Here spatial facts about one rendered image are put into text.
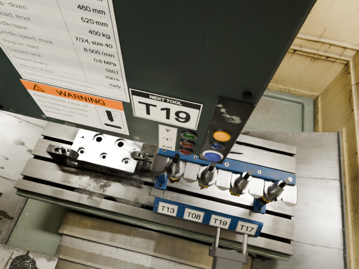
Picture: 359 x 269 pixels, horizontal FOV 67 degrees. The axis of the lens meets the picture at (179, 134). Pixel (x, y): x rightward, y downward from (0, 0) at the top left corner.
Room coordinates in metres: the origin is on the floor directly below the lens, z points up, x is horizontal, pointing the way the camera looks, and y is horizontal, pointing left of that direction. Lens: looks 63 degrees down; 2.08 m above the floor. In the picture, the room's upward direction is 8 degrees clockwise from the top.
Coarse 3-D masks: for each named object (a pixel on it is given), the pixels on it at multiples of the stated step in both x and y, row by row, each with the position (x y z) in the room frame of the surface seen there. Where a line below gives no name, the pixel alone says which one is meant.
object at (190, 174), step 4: (188, 164) 0.33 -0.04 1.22; (192, 164) 0.33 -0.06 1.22; (196, 164) 0.34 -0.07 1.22; (200, 164) 0.34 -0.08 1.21; (188, 168) 0.32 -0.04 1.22; (192, 168) 0.32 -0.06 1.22; (196, 168) 0.32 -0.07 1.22; (184, 172) 0.30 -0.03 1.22; (188, 172) 0.30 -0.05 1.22; (192, 172) 0.31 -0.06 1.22; (196, 172) 0.31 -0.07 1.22; (184, 176) 0.29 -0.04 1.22; (188, 176) 0.29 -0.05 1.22; (192, 176) 0.29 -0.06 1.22; (196, 176) 0.30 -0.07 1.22; (188, 180) 0.28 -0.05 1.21; (192, 180) 0.28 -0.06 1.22; (196, 180) 0.28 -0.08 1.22
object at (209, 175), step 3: (207, 168) 0.30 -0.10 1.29; (204, 171) 0.30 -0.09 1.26; (207, 171) 0.29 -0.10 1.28; (210, 171) 0.29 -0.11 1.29; (213, 171) 0.29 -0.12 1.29; (201, 174) 0.30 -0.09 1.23; (204, 174) 0.29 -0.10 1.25; (207, 174) 0.29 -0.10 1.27; (210, 174) 0.29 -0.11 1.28; (213, 174) 0.29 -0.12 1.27; (204, 177) 0.29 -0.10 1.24; (207, 177) 0.28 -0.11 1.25; (210, 177) 0.28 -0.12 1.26; (213, 177) 0.29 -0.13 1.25; (207, 180) 0.28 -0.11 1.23; (210, 180) 0.28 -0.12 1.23
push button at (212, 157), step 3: (207, 153) 0.19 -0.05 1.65; (210, 153) 0.19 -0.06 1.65; (213, 153) 0.19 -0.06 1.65; (204, 156) 0.19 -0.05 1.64; (207, 156) 0.19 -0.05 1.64; (210, 156) 0.19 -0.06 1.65; (213, 156) 0.19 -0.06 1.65; (216, 156) 0.19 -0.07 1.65; (219, 156) 0.19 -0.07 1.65; (207, 159) 0.19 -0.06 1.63; (210, 159) 0.19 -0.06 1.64; (213, 159) 0.19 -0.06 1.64; (216, 159) 0.19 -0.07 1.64; (219, 159) 0.19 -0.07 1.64
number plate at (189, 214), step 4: (188, 212) 0.23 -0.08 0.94; (192, 212) 0.23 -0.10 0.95; (196, 212) 0.23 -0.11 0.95; (200, 212) 0.24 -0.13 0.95; (204, 212) 0.24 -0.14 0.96; (184, 216) 0.22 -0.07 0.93; (188, 216) 0.22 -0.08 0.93; (192, 216) 0.22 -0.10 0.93; (196, 216) 0.22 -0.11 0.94; (200, 216) 0.22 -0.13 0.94; (196, 220) 0.21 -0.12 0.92; (200, 220) 0.21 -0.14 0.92
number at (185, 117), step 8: (160, 104) 0.20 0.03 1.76; (160, 112) 0.20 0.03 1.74; (168, 112) 0.20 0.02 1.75; (176, 112) 0.20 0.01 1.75; (184, 112) 0.20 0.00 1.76; (192, 112) 0.20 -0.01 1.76; (168, 120) 0.20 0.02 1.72; (176, 120) 0.20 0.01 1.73; (184, 120) 0.20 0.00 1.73; (192, 120) 0.20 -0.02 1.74
